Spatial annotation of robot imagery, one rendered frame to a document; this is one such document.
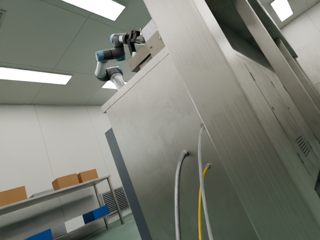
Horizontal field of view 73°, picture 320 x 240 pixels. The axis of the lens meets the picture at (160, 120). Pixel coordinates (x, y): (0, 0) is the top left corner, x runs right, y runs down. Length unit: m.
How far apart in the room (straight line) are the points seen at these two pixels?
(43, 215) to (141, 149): 3.52
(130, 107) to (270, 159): 0.90
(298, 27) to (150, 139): 6.21
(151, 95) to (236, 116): 0.76
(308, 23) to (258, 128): 6.69
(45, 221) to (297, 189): 4.30
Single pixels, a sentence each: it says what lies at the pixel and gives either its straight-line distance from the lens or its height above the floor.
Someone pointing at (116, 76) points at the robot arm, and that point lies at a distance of 2.00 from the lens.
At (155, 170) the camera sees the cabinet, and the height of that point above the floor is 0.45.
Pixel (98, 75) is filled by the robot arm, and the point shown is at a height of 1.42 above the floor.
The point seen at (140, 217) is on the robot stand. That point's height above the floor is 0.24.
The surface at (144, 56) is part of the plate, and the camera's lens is 1.13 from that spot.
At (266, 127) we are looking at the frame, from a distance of 0.25.
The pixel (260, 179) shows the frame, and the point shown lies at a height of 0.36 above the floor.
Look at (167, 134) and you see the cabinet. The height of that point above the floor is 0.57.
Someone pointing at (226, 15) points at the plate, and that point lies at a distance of 1.51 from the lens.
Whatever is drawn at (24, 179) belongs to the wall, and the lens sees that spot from 4.46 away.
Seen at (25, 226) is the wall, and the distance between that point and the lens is 4.33.
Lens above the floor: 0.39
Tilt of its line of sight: 15 degrees up
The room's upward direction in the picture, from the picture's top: 23 degrees counter-clockwise
